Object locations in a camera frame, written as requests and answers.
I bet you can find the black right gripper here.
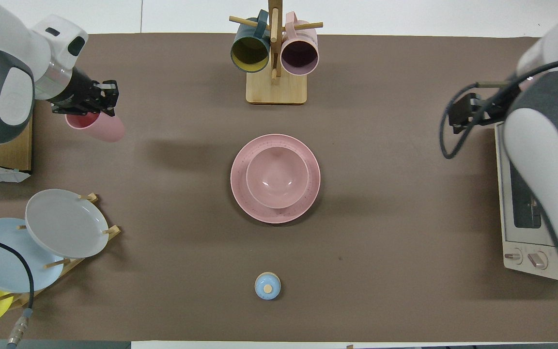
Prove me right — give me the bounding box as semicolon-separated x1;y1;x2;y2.
449;80;522;134

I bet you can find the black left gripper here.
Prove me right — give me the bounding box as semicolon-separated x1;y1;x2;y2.
46;67;119;118

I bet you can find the pink tumbler cup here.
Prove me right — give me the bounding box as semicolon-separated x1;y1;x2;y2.
64;111;125;143

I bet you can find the pink bowl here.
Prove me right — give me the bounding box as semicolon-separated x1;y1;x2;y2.
246;147;309;209

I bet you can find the grey plate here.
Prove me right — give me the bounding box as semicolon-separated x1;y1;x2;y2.
25;189;109;259

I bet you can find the wooden plate rack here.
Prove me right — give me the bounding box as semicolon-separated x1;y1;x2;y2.
0;192;121;311

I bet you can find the white toaster oven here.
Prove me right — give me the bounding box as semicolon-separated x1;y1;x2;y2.
495;121;558;282

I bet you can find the dark teal mug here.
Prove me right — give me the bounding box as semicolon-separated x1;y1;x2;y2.
231;10;272;74

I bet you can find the pink speckled plate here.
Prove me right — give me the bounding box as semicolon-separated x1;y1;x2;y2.
230;134;321;224

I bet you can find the pale pink mug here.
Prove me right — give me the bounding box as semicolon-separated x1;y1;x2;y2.
280;12;319;76

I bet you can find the wooden mug tree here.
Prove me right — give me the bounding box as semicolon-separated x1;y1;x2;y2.
229;0;324;105

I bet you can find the brown table mat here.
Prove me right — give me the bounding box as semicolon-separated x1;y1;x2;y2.
0;33;558;342

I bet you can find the blue bell with wooden knob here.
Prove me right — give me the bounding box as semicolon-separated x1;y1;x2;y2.
254;272;281;301

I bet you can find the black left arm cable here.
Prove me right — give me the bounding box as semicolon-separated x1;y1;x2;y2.
0;235;35;348

